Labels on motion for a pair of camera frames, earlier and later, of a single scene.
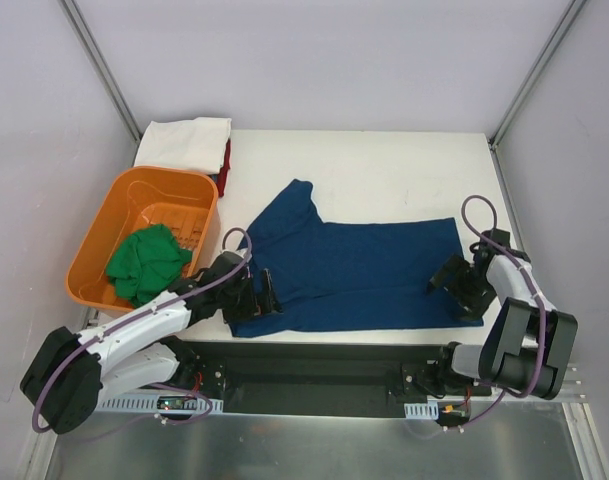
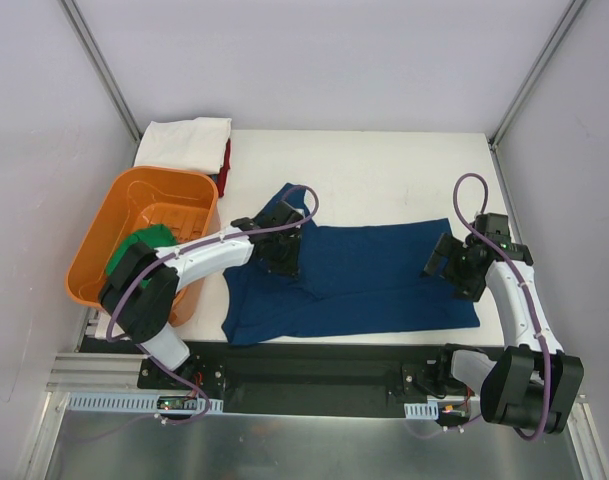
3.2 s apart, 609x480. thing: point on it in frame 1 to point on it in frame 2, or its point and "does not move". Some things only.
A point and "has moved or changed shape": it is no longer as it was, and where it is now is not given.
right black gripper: [460, 282] to [454, 259]
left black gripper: [249, 300] to [282, 255]
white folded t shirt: [199, 144] does not move
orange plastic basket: [185, 200] does not move
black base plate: [254, 377] does not move
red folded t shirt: [224, 170] does not move
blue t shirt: [344, 276] has moved or changed shape
